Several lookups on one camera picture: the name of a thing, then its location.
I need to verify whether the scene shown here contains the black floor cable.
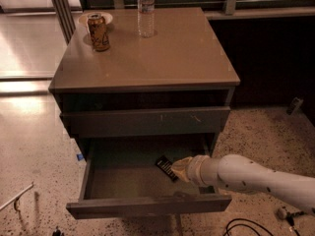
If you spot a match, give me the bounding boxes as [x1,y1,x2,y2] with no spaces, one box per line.
[222,217,301,236]

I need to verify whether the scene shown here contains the white small plate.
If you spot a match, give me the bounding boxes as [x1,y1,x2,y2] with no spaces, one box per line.
[78,11,113,27]

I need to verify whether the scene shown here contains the clear plastic water bottle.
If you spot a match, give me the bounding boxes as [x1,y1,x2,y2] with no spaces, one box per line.
[138,0,155,38]

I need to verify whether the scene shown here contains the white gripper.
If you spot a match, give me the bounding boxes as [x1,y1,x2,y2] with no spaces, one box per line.
[171,155,220,187]

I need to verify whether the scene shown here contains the white metal rod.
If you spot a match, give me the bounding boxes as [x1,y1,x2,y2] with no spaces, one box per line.
[0,182,34,211]

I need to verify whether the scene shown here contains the grey drawer cabinet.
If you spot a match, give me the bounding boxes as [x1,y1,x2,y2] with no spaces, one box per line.
[47,7,241,236]

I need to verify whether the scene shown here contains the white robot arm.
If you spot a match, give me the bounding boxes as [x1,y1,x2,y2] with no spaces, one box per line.
[171,154,315,216]

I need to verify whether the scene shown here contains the gold beverage can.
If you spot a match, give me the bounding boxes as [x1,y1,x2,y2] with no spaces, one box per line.
[87,13,110,51]

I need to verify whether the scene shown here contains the closed upper drawer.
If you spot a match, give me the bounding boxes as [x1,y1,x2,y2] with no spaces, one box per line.
[61,106,230,138]

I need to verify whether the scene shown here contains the blue tape piece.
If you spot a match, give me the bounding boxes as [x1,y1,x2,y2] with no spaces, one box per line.
[76,153,84,161]

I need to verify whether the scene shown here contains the grey power strip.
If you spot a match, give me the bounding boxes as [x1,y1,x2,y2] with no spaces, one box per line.
[276,206,305,220]

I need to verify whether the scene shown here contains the open middle drawer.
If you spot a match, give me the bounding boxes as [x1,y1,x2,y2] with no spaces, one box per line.
[66,134,231,219]

